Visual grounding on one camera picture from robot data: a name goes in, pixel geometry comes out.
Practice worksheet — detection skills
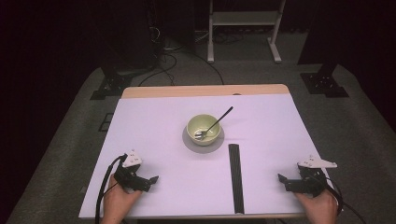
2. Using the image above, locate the person's right hand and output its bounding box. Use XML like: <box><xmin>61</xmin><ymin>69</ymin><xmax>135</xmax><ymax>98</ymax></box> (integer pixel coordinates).
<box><xmin>293</xmin><ymin>189</ymin><xmax>339</xmax><ymax>224</ymax></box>

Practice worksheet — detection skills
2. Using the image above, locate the black floor cable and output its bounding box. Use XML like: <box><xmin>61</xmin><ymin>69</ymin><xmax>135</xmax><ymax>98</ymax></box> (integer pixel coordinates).
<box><xmin>186</xmin><ymin>50</ymin><xmax>225</xmax><ymax>86</ymax></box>
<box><xmin>137</xmin><ymin>51</ymin><xmax>178</xmax><ymax>88</ymax></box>

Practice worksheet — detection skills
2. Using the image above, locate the row of black chopsticks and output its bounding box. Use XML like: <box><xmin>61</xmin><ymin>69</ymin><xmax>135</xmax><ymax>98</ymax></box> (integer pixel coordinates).
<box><xmin>228</xmin><ymin>143</ymin><xmax>246</xmax><ymax>215</ymax></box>

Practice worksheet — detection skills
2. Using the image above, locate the tangle of black cables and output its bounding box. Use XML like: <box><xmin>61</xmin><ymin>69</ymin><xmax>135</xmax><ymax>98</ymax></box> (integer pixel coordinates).
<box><xmin>194</xmin><ymin>29</ymin><xmax>250</xmax><ymax>45</ymax></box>

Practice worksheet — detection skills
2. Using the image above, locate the grey round coaster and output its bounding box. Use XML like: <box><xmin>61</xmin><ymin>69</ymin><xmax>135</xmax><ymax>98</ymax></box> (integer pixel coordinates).
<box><xmin>181</xmin><ymin>125</ymin><xmax>225</xmax><ymax>155</ymax></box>

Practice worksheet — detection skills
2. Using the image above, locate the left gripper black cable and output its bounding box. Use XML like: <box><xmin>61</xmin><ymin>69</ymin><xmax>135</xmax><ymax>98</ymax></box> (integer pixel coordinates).
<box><xmin>94</xmin><ymin>153</ymin><xmax>129</xmax><ymax>224</ymax></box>

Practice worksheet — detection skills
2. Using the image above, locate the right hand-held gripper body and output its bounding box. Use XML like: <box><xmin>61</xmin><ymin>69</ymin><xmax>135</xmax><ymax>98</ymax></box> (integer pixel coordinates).
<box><xmin>296</xmin><ymin>154</ymin><xmax>338</xmax><ymax>198</ymax></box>

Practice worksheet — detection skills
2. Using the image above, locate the wooden table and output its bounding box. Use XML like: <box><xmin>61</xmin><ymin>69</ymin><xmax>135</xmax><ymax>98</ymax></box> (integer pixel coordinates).
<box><xmin>78</xmin><ymin>83</ymin><xmax>344</xmax><ymax>220</ymax></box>

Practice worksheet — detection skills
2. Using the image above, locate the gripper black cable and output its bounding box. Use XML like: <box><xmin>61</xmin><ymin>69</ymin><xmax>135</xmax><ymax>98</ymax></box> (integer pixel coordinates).
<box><xmin>94</xmin><ymin>153</ymin><xmax>129</xmax><ymax>224</ymax></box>
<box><xmin>322</xmin><ymin>176</ymin><xmax>369</xmax><ymax>224</ymax></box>

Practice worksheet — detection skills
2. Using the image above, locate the metal fork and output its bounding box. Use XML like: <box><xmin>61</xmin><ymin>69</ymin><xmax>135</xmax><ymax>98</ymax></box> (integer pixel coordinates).
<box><xmin>193</xmin><ymin>105</ymin><xmax>234</xmax><ymax>140</ymax></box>

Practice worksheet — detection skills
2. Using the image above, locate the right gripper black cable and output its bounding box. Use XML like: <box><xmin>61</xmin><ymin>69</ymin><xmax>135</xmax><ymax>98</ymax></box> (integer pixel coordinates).
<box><xmin>322</xmin><ymin>176</ymin><xmax>369</xmax><ymax>224</ymax></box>

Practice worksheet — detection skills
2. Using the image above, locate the black stand base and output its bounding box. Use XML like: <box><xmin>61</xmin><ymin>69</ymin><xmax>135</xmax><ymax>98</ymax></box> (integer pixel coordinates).
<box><xmin>300</xmin><ymin>63</ymin><xmax>350</xmax><ymax>99</ymax></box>
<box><xmin>90</xmin><ymin>66</ymin><xmax>133</xmax><ymax>101</ymax></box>

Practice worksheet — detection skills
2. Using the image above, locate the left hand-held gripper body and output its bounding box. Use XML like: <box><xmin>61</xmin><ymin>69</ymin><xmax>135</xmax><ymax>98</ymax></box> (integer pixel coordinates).
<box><xmin>113</xmin><ymin>149</ymin><xmax>151</xmax><ymax>192</ymax></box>

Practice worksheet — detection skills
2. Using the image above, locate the white metal stand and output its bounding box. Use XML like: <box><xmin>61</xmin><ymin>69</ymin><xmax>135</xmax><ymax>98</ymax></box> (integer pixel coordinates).
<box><xmin>206</xmin><ymin>0</ymin><xmax>287</xmax><ymax>64</ymax></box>

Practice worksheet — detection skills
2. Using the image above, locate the pale green bowl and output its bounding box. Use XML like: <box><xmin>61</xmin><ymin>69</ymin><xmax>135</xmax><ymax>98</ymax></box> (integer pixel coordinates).
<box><xmin>186</xmin><ymin>114</ymin><xmax>222</xmax><ymax>147</ymax></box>

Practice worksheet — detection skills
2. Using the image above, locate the white table mat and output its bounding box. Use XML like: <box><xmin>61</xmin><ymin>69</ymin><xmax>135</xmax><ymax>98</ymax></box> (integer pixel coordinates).
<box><xmin>78</xmin><ymin>93</ymin><xmax>334</xmax><ymax>218</ymax></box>

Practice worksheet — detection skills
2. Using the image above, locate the person's left hand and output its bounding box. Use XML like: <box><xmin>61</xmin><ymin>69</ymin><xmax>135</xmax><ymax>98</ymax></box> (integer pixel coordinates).
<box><xmin>100</xmin><ymin>181</ymin><xmax>143</xmax><ymax>224</ymax></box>

